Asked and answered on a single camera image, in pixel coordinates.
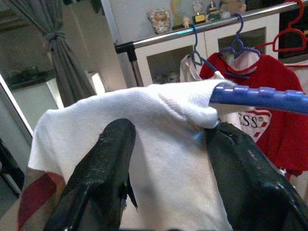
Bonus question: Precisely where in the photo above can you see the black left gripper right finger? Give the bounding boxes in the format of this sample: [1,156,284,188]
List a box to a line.
[204,121,308,231]

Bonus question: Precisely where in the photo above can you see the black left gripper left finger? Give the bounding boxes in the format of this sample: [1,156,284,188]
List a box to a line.
[43,117,139,231]

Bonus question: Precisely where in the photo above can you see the blue ridged plastic hanger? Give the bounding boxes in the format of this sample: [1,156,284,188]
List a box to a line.
[209,83,308,115]

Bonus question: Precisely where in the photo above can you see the purple plastic hanger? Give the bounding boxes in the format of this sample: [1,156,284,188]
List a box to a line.
[220,12,262,80]

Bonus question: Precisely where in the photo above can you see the thin blue heart hanger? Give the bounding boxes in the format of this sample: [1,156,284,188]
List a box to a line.
[189,23,218,73]

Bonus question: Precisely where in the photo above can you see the red plastic hanger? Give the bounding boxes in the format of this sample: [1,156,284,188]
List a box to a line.
[255,0,308,53]

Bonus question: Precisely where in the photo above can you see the grey tied curtain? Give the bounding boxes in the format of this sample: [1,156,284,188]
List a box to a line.
[4,0,97,106]

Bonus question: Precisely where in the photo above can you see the red shirt with white logo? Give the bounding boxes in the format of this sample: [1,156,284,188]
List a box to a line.
[199,52,308,178]

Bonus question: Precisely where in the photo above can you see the white cabinet with glass doors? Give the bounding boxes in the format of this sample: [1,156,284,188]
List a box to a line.
[133,13,281,87]

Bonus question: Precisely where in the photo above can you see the steel and black clothes rack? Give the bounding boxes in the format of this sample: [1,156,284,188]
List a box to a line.
[115,0,308,87]

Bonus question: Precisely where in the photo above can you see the cat figurine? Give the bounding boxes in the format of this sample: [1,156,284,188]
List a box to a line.
[147,8,172,34]

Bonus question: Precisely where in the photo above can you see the brown plush bear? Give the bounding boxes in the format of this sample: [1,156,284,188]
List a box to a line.
[219,0,247,14]

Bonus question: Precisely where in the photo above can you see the small cup trophy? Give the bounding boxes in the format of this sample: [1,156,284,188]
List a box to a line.
[207,0,220,15]

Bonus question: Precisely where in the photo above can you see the rainbow ornament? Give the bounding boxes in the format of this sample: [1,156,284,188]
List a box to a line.
[169,0,189,26]

